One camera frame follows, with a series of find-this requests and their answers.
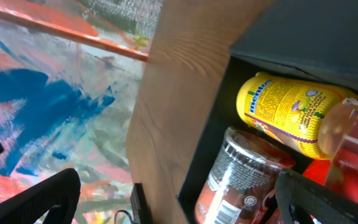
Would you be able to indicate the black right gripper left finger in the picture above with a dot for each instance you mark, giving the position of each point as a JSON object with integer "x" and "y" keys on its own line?
{"x": 56, "y": 196}

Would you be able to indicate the yellow Mentos candy bottle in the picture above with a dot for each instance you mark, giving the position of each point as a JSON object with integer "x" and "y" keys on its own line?
{"x": 288, "y": 110}

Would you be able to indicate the red Pringles can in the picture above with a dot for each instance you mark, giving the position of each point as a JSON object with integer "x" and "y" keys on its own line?
{"x": 240, "y": 186}

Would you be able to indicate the red Hacks candy bag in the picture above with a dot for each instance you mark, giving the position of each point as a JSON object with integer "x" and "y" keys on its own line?
{"x": 317, "y": 171}

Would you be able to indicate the black gift box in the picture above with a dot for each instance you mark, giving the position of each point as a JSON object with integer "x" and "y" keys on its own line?
{"x": 314, "y": 40}

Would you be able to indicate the red Hello Panda pack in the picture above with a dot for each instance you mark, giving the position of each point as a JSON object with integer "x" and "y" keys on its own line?
{"x": 338, "y": 138}

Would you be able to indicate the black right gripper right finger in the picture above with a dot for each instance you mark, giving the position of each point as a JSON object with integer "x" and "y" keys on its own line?
{"x": 300, "y": 200}

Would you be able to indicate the colourful abstract painted floor mat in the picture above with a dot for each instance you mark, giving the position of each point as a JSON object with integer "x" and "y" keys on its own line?
{"x": 67, "y": 104}

